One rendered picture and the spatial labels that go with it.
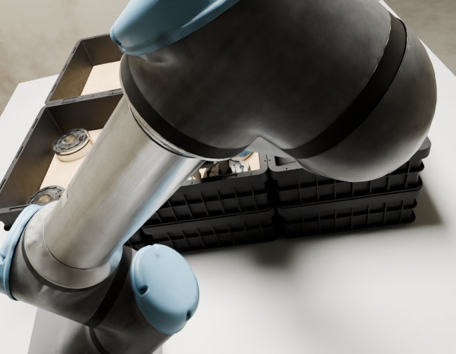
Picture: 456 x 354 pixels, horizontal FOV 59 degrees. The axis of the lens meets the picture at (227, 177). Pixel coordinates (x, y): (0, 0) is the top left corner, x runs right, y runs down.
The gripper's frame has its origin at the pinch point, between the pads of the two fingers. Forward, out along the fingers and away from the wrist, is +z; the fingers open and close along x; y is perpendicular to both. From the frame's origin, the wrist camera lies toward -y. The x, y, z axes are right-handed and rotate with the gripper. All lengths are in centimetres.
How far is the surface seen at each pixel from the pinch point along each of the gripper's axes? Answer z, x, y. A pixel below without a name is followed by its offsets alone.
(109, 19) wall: 32, 78, 190
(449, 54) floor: 85, -128, 166
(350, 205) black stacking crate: 5.4, -28.2, -8.6
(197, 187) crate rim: -6.5, 1.4, -8.7
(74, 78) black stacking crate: -3, 46, 52
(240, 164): -0.4, -6.5, 2.4
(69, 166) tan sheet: 2.6, 39.3, 14.7
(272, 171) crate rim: -7.1, -13.6, -8.2
